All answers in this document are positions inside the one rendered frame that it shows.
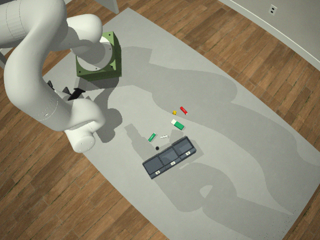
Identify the green and white eraser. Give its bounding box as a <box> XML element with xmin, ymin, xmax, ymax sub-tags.
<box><xmin>171</xmin><ymin>119</ymin><xmax>184</xmax><ymax>130</ymax></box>

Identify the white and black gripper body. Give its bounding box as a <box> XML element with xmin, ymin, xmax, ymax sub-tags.
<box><xmin>55</xmin><ymin>90</ymin><xmax>71</xmax><ymax>102</ymax></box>

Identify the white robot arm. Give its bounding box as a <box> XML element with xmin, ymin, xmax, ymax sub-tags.
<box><xmin>0</xmin><ymin>0</ymin><xmax>113</xmax><ymax>153</ymax></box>

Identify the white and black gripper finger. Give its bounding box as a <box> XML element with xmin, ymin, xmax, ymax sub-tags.
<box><xmin>62</xmin><ymin>87</ymin><xmax>72</xmax><ymax>95</ymax></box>
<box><xmin>47</xmin><ymin>80</ymin><xmax>55</xmax><ymax>90</ymax></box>

